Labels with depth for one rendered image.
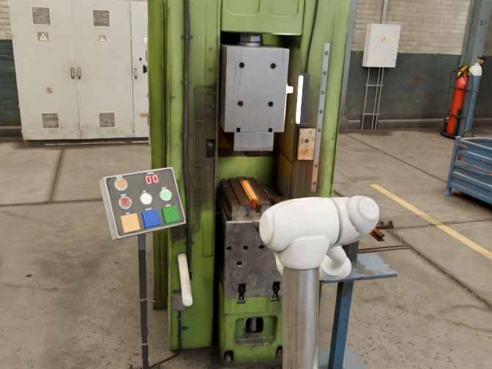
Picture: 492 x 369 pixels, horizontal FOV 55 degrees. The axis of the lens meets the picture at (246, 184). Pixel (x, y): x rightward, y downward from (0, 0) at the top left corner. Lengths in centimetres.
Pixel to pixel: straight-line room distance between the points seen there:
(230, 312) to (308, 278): 141
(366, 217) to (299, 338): 38
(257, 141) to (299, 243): 119
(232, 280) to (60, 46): 548
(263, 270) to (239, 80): 100
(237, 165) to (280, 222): 169
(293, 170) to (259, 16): 82
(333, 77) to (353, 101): 683
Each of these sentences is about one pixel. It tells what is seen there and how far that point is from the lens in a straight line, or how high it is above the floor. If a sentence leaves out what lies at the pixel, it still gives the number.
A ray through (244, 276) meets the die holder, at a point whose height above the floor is 60.
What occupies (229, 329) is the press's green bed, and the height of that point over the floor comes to 26.
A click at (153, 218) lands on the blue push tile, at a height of 101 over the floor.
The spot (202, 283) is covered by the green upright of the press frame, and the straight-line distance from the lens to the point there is 279.
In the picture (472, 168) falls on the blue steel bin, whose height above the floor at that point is 42.
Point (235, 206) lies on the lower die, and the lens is 245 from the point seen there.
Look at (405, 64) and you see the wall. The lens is 987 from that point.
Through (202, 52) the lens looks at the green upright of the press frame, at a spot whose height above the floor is 173.
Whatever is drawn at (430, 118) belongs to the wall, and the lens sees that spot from 1044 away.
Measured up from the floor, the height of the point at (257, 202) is 102.
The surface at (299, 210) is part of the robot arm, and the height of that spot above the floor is 142.
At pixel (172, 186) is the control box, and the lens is 229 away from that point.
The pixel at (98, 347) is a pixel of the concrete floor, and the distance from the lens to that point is 313.
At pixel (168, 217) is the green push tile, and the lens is 225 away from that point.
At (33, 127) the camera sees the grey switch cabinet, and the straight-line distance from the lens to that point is 767.
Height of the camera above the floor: 187
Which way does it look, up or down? 19 degrees down
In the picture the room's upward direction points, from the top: 3 degrees clockwise
